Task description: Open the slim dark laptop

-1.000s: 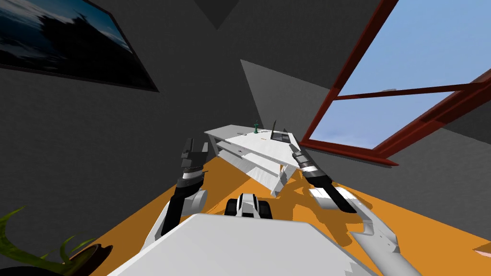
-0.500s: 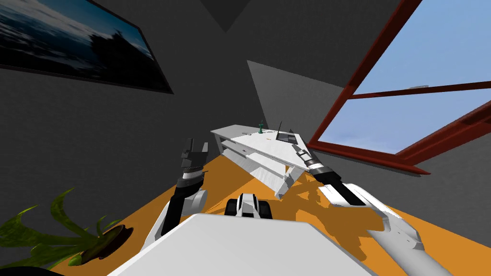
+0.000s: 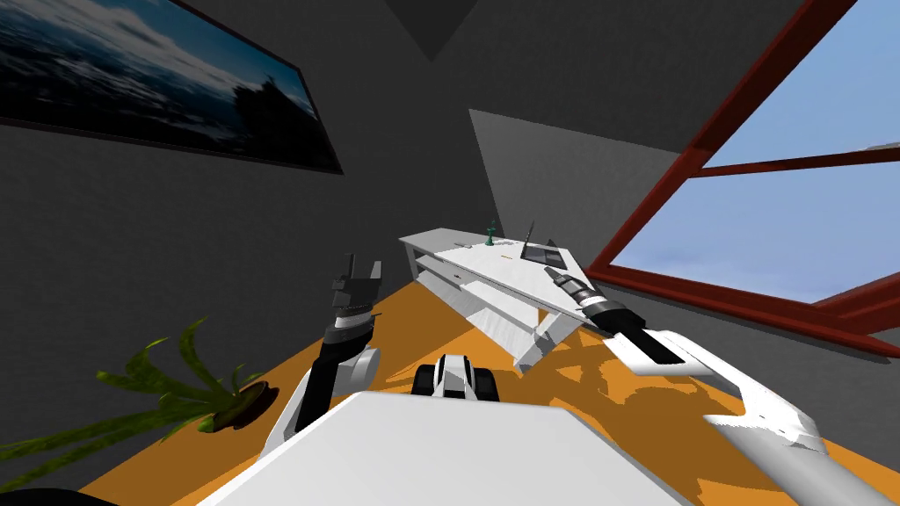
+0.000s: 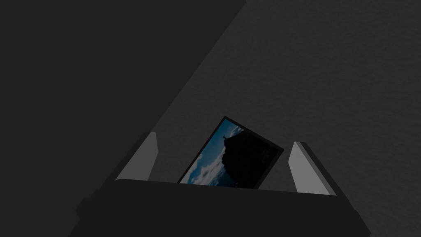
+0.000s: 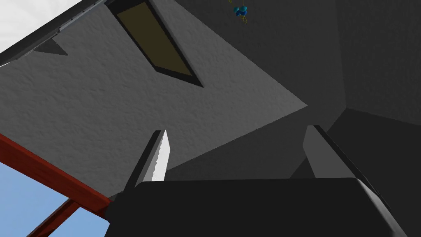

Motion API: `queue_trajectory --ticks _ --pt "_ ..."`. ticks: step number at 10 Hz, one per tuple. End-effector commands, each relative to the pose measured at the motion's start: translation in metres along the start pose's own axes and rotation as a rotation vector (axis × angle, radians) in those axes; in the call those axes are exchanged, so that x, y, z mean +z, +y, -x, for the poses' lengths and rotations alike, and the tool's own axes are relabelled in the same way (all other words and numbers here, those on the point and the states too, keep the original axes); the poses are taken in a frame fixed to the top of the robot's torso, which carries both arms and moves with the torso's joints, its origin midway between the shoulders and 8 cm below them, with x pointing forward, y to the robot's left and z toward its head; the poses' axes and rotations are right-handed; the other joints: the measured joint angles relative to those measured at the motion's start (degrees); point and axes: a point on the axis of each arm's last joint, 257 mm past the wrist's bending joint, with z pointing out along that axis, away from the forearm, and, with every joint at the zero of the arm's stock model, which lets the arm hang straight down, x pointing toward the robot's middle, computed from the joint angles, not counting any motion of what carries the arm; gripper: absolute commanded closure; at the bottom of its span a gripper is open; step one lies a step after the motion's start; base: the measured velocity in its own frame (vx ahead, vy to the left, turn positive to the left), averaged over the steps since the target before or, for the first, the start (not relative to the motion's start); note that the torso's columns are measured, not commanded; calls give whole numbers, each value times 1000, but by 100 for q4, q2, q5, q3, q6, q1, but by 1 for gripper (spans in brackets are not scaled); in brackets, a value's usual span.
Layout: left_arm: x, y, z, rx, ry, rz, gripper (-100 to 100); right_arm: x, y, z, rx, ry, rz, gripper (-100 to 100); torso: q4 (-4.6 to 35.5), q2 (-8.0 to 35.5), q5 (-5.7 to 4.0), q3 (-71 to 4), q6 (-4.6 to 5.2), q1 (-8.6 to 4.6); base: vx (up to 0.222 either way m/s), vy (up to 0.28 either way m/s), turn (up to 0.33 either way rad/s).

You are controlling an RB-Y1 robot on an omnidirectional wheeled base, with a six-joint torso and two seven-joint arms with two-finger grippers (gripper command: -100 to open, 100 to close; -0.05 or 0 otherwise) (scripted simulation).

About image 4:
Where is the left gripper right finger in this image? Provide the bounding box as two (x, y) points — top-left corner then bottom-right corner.
(288, 141), (346, 198)

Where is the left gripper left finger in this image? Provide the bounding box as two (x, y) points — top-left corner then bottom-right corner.
(104, 131), (159, 191)

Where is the black framed sky picture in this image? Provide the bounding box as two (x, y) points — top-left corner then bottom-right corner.
(177, 115), (285, 190)

